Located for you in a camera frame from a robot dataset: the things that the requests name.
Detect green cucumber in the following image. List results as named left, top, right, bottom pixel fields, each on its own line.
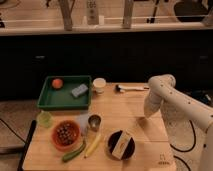
left=62, top=140, right=86, bottom=162

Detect grey sponge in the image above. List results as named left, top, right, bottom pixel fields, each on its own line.
left=71, top=84, right=88, bottom=97

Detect green plastic tray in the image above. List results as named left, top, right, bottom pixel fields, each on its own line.
left=37, top=75, right=92, bottom=111

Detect beige box in bowl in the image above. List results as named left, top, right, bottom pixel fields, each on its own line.
left=112, top=131, right=131, bottom=160

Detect orange fruit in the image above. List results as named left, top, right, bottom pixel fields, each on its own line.
left=52, top=78, right=63, bottom=89

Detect small metal cup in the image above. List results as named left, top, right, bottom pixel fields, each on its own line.
left=88, top=115, right=101, bottom=132

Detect clear plastic cup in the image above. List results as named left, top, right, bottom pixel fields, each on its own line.
left=76, top=113, right=89, bottom=136

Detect yellow banana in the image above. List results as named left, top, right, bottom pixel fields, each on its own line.
left=84, top=133, right=101, bottom=158

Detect white paper cup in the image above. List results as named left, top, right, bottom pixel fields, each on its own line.
left=93, top=78, right=106, bottom=94

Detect black bowl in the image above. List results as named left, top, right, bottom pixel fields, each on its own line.
left=107, top=130, right=135, bottom=160

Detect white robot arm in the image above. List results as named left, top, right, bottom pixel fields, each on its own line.
left=144, top=74, right=213, bottom=171

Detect orange bowl with beans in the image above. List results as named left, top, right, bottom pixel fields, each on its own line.
left=51, top=120, right=81, bottom=152

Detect green plastic cup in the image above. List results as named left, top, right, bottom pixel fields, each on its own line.
left=36, top=111, right=52, bottom=128

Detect black cable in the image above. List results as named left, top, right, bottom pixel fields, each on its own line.
left=169, top=119, right=198, bottom=170

